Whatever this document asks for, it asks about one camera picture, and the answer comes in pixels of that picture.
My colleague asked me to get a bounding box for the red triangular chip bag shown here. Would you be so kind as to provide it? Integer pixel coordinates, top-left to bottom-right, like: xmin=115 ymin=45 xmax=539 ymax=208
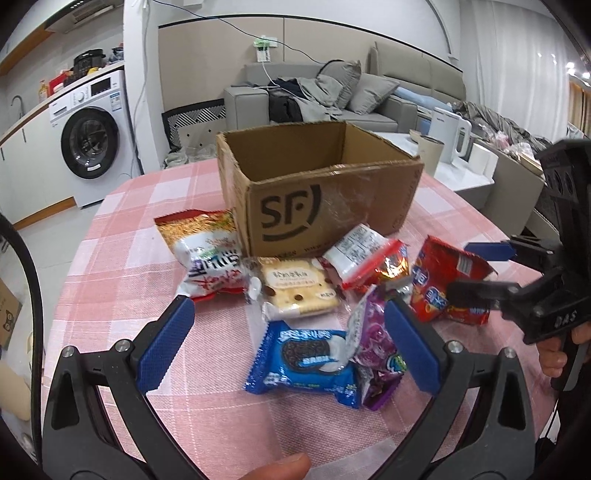
xmin=410 ymin=236 xmax=495 ymax=325

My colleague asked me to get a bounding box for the purple grape candy bag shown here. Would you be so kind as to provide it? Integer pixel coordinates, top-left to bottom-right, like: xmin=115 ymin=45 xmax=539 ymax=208
xmin=346 ymin=285 xmax=407 ymax=411

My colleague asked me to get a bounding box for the blue Oreo cookie pack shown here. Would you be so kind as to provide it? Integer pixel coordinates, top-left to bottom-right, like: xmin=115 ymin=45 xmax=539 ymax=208
xmin=243 ymin=321 xmax=361 ymax=409

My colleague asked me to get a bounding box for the person's right hand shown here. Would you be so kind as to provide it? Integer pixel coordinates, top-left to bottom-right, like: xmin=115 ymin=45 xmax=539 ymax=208
xmin=536 ymin=322 xmax=591 ymax=378

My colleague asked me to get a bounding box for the person's left thumb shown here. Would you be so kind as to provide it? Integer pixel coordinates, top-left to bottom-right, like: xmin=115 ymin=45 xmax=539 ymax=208
xmin=240 ymin=453 xmax=311 ymax=480

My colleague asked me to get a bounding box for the white electric kettle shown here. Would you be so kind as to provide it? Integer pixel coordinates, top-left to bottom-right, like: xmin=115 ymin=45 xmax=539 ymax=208
xmin=429 ymin=107 xmax=472 ymax=164

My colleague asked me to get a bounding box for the red white small snack pack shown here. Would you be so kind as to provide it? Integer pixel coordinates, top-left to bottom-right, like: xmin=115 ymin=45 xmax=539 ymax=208
xmin=321 ymin=224 xmax=410 ymax=291

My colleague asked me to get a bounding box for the beige cup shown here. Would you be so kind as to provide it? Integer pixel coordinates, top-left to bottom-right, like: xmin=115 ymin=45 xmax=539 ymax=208
xmin=418 ymin=135 xmax=445 ymax=177

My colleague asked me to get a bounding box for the pink plaid tablecloth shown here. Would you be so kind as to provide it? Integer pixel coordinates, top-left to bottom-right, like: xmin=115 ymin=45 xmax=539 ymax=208
xmin=41 ymin=156 xmax=558 ymax=480

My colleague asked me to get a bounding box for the clear cracker sandwich pack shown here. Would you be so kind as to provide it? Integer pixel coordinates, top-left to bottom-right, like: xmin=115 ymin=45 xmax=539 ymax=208
xmin=243 ymin=257 xmax=341 ymax=321

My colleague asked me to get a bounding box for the grey sofa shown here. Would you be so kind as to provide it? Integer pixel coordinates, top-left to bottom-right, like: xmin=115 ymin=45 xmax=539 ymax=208
xmin=223 ymin=41 xmax=466 ymax=133

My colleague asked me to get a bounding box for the grey cushion right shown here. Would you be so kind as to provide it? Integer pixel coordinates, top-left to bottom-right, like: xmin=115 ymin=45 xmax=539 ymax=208
xmin=346 ymin=73 xmax=400 ymax=115

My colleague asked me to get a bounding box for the grey cushion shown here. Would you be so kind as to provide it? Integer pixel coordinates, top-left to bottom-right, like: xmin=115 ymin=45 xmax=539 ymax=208
xmin=346 ymin=73 xmax=400 ymax=115
xmin=318 ymin=60 xmax=362 ymax=110

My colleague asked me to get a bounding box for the SF cardboard box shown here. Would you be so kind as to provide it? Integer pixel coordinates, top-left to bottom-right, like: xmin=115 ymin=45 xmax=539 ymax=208
xmin=216 ymin=122 xmax=424 ymax=258

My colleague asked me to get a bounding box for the grey cushion left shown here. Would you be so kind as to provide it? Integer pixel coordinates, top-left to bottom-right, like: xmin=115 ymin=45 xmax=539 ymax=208
xmin=318 ymin=60 xmax=362 ymax=110

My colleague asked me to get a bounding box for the white red noodle snack bag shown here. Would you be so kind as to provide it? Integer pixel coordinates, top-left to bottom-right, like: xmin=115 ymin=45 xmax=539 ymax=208
xmin=154 ymin=209 xmax=245 ymax=301

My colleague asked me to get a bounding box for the white washing machine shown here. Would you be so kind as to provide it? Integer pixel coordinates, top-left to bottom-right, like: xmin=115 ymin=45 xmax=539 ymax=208
xmin=49 ymin=68 xmax=143 ymax=208

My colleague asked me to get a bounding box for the black patterned chair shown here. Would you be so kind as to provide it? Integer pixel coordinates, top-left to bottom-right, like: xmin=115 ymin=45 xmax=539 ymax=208
xmin=161 ymin=98 xmax=226 ymax=151

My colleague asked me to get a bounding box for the white wall socket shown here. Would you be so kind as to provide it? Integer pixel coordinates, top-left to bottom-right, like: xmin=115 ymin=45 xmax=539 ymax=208
xmin=253 ymin=36 xmax=279 ymax=63

